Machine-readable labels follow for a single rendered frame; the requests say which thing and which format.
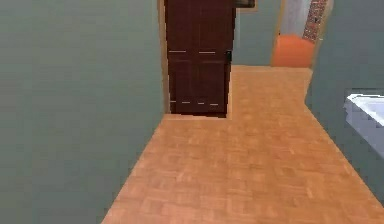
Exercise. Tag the dark brown room door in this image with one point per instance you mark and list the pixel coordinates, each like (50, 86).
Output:
(198, 56)

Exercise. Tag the framed wall picture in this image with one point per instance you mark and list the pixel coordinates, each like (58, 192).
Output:
(245, 3)

